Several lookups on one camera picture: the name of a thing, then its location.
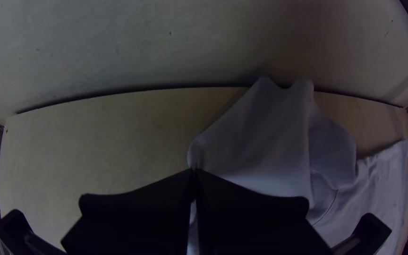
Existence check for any white t-shirt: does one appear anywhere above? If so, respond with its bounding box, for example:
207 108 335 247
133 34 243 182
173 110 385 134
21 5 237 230
186 76 408 255

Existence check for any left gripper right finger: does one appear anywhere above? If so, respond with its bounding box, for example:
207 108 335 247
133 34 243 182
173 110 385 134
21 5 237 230
195 168 333 255

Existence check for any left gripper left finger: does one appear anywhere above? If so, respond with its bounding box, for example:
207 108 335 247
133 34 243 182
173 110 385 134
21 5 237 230
61 168 195 255

